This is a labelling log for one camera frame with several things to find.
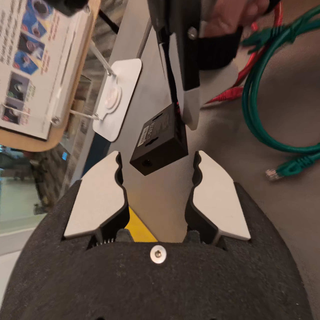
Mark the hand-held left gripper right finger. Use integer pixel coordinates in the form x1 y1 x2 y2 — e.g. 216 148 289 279
185 151 251 247

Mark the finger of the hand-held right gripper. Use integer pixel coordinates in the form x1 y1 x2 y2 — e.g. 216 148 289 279
159 41 178 103
170 35 200 131

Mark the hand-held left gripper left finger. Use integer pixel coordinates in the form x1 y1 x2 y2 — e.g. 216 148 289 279
64 151 130 247

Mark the red ethernet cable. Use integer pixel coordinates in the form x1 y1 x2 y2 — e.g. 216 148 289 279
176 1 284 113

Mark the yellow plastic bin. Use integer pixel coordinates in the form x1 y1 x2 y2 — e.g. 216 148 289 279
124 207 158 242

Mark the black network switch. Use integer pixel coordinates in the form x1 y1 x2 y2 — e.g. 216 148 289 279
129 102 189 176

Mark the green ethernet cable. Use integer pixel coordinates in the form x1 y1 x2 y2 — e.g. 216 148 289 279
241 6 320 182

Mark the person's right hand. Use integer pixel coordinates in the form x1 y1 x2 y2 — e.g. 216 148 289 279
200 0 275 38

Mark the black flat panel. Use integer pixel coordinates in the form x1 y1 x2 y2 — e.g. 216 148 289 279
82 132 112 175

